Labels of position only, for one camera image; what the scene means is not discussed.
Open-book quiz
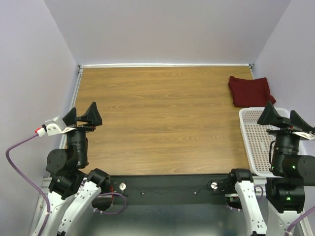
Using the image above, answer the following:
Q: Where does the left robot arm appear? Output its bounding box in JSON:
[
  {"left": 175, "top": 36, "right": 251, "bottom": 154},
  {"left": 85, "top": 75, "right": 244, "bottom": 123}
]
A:
[{"left": 33, "top": 102, "right": 110, "bottom": 236}]

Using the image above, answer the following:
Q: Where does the white plastic basket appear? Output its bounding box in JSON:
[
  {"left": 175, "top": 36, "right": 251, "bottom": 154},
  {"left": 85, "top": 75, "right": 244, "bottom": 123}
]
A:
[{"left": 239, "top": 107, "right": 277, "bottom": 177}]

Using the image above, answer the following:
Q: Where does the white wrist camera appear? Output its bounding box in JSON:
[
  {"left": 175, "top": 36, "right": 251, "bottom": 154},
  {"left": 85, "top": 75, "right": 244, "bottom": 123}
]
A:
[
  {"left": 293, "top": 131, "right": 315, "bottom": 141},
  {"left": 35, "top": 116, "right": 75, "bottom": 137}
]

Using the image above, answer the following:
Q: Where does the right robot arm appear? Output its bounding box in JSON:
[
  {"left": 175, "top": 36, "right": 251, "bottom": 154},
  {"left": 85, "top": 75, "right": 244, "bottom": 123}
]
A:
[{"left": 226, "top": 102, "right": 315, "bottom": 236}]

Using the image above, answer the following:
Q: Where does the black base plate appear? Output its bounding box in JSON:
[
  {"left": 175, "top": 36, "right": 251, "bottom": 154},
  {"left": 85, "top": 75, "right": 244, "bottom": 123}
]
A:
[{"left": 111, "top": 174, "right": 228, "bottom": 207}]

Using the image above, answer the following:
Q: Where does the dark red t shirt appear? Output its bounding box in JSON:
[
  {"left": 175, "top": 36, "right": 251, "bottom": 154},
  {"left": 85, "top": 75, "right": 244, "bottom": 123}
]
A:
[{"left": 228, "top": 76, "right": 276, "bottom": 108}]

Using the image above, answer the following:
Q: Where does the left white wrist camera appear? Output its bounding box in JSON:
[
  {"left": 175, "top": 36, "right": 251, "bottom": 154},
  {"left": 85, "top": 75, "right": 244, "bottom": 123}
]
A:
[{"left": 35, "top": 116, "right": 75, "bottom": 137}]

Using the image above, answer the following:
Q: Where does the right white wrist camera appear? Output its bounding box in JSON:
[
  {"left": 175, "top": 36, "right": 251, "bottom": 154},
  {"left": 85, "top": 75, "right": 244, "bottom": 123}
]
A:
[{"left": 293, "top": 131, "right": 315, "bottom": 141}]

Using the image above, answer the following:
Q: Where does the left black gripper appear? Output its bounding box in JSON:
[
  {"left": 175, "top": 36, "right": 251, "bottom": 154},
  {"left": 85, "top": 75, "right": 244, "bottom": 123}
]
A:
[{"left": 63, "top": 101, "right": 103, "bottom": 166}]

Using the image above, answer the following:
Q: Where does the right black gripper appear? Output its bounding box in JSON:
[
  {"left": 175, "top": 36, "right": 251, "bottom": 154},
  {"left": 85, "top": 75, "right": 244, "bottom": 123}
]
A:
[{"left": 257, "top": 99, "right": 315, "bottom": 171}]

